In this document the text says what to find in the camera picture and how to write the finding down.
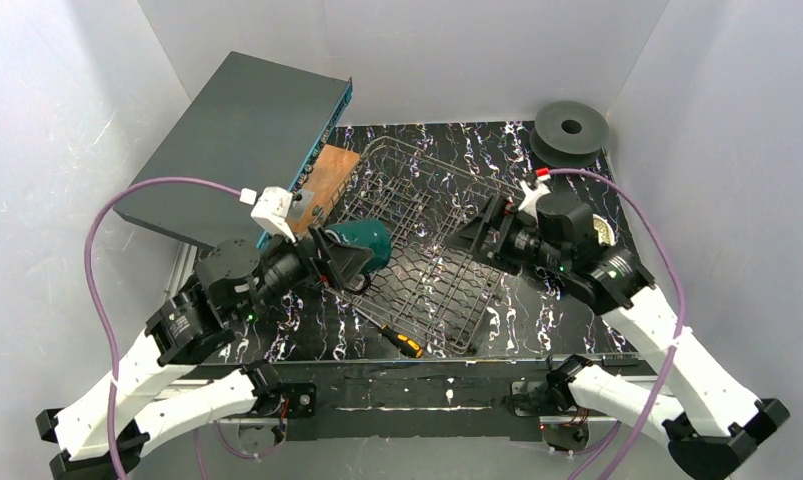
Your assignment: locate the dark green glossy mug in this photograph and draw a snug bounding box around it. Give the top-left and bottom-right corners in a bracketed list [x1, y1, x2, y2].
[327, 218, 393, 274]

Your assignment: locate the pink patterned bowl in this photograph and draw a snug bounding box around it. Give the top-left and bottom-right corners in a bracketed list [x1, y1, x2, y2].
[593, 214, 617, 246]

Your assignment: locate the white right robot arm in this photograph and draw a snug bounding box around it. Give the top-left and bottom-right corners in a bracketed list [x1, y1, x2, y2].
[446, 193, 789, 479]

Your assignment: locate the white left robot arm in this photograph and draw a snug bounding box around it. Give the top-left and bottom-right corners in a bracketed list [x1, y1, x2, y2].
[36, 222, 392, 479]

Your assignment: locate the yellow black screwdriver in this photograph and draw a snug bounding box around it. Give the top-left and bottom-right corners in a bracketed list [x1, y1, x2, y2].
[359, 312, 424, 359]

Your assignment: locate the black filament spool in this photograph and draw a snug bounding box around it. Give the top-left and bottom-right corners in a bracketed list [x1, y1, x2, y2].
[529, 100, 610, 168]

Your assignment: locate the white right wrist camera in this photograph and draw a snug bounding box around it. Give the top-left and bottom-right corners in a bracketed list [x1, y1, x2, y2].
[518, 167, 551, 214]

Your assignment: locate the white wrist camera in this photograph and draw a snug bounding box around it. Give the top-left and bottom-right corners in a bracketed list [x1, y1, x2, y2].
[239, 186, 296, 242]
[518, 167, 551, 214]

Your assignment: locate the wooden board with bracket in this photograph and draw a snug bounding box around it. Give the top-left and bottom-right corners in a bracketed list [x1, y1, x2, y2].
[207, 144, 361, 272]

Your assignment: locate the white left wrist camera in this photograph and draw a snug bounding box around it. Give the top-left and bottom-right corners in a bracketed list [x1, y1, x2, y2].
[239, 186, 296, 242]

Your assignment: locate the grey wire dish rack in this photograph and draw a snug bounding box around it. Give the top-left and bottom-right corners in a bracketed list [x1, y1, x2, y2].
[301, 135, 535, 357]

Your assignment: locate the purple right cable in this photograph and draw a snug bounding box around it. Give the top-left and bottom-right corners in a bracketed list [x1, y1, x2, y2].
[546, 168, 687, 480]

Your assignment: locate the purple cable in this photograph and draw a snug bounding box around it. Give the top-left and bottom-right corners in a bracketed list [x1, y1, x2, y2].
[546, 168, 687, 480]
[84, 176, 257, 480]

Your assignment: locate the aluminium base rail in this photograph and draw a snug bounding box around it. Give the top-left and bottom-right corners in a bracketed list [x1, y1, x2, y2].
[99, 241, 717, 480]

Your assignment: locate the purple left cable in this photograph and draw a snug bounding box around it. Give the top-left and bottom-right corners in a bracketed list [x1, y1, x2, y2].
[84, 176, 257, 480]

